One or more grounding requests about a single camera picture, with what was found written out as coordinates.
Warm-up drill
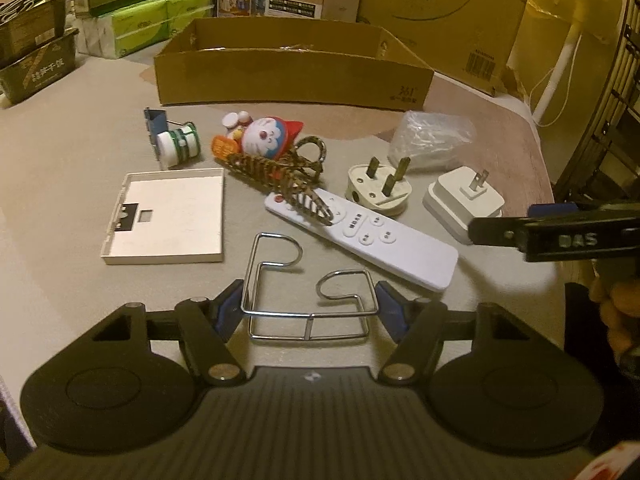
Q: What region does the white two-pin adapter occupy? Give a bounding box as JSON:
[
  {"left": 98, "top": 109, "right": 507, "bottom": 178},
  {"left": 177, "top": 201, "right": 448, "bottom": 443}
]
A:
[{"left": 422, "top": 166, "right": 506, "bottom": 245}]

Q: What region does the chrome wire hook rack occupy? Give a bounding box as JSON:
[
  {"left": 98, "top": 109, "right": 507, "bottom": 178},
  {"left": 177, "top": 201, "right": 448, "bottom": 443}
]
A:
[{"left": 240, "top": 232, "right": 380, "bottom": 344}]

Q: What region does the white remote control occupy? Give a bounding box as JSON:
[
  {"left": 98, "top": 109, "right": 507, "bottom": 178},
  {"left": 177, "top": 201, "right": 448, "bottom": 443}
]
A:
[{"left": 265, "top": 190, "right": 459, "bottom": 292}]

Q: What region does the white square tray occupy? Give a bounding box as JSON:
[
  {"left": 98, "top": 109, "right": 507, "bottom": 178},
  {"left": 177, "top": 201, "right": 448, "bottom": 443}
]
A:
[{"left": 101, "top": 168, "right": 224, "bottom": 264}]

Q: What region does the clear dental floss pick box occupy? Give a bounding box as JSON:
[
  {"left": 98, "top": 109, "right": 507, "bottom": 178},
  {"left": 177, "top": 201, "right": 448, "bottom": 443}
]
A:
[{"left": 387, "top": 110, "right": 476, "bottom": 171}]

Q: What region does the white three-pin plug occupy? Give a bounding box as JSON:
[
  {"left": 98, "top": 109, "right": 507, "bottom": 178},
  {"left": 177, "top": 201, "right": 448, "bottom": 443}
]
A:
[{"left": 345, "top": 157, "right": 412, "bottom": 218}]

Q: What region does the leopard print hair claw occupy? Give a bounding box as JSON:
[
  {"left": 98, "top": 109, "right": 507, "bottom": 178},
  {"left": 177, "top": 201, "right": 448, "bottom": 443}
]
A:
[{"left": 212, "top": 136, "right": 334, "bottom": 226}]

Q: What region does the green white tape roll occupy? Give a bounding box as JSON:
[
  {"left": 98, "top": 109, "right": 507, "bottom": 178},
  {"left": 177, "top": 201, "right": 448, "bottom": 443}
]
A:
[{"left": 156, "top": 122, "right": 202, "bottom": 168}]

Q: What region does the Doraemon toy figure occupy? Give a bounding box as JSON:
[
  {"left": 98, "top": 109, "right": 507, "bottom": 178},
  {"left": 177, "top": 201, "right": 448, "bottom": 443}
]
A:
[{"left": 212, "top": 110, "right": 304, "bottom": 160}]

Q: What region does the person's right hand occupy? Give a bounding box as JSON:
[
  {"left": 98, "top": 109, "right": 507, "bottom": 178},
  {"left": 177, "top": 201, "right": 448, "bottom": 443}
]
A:
[{"left": 589, "top": 274, "right": 639, "bottom": 365}]

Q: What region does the white fan stand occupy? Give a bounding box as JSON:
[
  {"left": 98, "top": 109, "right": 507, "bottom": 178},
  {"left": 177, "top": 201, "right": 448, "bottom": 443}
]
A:
[{"left": 533, "top": 0, "right": 612, "bottom": 128}]

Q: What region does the large brown cardboard box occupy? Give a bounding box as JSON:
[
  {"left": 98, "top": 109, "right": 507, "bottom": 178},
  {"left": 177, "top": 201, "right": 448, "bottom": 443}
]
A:
[{"left": 358, "top": 0, "right": 527, "bottom": 96}]

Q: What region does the shallow cardboard tray box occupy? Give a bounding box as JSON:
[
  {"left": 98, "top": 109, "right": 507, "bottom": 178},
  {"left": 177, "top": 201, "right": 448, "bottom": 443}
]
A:
[{"left": 154, "top": 16, "right": 434, "bottom": 112}]

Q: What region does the green tissue pack bundle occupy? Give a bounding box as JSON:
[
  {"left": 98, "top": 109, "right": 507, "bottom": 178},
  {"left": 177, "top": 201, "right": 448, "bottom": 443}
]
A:
[{"left": 75, "top": 0, "right": 214, "bottom": 60}]

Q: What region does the dark green tin lower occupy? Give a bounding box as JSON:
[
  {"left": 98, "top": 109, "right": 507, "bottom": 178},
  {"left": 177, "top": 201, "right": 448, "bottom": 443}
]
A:
[{"left": 1, "top": 28, "right": 78, "bottom": 105}]

